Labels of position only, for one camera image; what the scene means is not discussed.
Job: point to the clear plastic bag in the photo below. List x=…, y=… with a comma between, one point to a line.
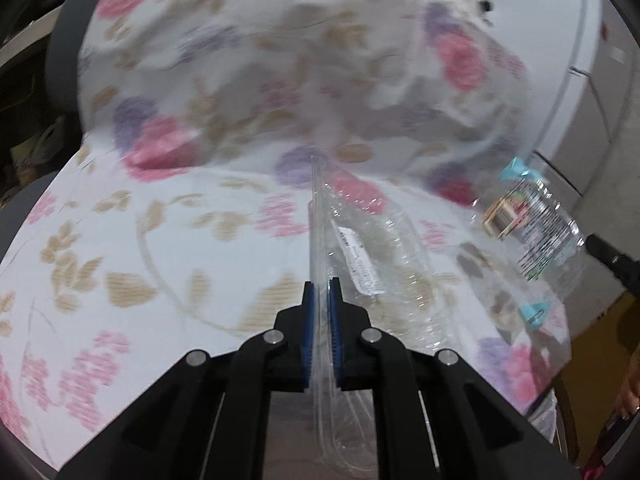
x=380, y=260

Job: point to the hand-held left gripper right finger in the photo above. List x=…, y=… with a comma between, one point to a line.
x=336, y=335

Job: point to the person's right hand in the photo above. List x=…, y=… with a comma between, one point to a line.
x=631, y=397

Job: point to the grey refrigerator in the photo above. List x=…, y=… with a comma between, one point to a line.
x=575, y=60

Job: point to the floral cloth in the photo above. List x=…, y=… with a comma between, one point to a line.
x=225, y=160

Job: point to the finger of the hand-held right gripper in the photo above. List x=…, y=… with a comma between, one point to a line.
x=612, y=257

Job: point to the grey chair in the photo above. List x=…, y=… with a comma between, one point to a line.
x=67, y=60

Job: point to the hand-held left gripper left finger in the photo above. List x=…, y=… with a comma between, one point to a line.
x=309, y=335

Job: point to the clear plastic bottle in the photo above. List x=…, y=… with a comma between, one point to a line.
x=535, y=230

